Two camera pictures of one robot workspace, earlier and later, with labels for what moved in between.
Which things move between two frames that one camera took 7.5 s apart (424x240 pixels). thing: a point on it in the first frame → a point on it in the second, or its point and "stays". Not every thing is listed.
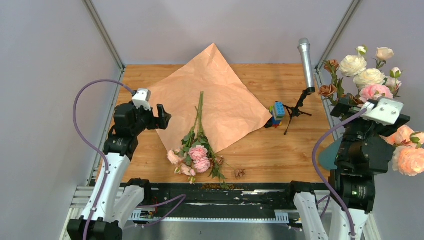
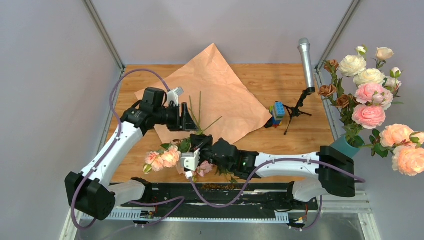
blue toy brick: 279,109 stays
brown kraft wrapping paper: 231,111 stays
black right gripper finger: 340,109 → 200,141
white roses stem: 355,65 stays
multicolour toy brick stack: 277,111 stays
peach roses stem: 180,158 → 183,146
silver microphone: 304,46 stays
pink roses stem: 200,155 → 226,174
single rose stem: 382,54 stays
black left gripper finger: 162,121 → 188,122
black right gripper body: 362,126 → 206,154
